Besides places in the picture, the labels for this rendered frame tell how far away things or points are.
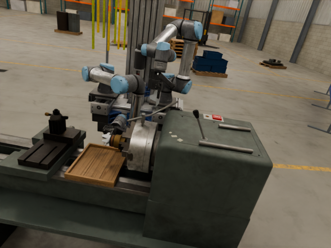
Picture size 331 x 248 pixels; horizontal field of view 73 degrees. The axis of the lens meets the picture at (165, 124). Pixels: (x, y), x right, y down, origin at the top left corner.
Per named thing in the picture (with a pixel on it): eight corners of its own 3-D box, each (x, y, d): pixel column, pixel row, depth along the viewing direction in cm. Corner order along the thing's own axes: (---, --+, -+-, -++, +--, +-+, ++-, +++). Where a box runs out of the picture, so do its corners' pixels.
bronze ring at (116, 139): (127, 132, 141) (113, 130, 141) (123, 139, 132) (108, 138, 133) (127, 144, 145) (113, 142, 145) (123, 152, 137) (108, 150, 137)
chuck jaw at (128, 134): (140, 140, 141) (143, 122, 143) (139, 139, 136) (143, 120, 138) (122, 137, 142) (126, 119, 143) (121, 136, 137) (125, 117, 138)
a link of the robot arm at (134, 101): (141, 70, 160) (133, 127, 185) (129, 72, 153) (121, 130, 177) (152, 76, 154) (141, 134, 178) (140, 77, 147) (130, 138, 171)
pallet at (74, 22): (82, 34, 1248) (82, 14, 1202) (77, 35, 1177) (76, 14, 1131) (60, 30, 1241) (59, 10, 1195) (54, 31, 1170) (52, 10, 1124)
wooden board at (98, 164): (128, 154, 165) (129, 149, 163) (113, 188, 132) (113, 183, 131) (89, 146, 165) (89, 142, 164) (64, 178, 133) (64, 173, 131)
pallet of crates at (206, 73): (217, 72, 875) (222, 51, 840) (226, 77, 807) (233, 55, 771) (189, 69, 844) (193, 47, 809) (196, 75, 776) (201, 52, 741)
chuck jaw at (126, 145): (138, 143, 135) (133, 153, 124) (137, 150, 137) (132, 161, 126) (120, 140, 135) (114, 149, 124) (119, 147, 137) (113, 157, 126)
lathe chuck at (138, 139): (150, 147, 160) (154, 111, 141) (141, 182, 135) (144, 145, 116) (138, 145, 161) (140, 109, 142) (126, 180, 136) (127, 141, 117)
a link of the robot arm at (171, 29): (172, 14, 166) (138, 43, 136) (185, 16, 162) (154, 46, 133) (172, 29, 174) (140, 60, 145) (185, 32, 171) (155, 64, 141)
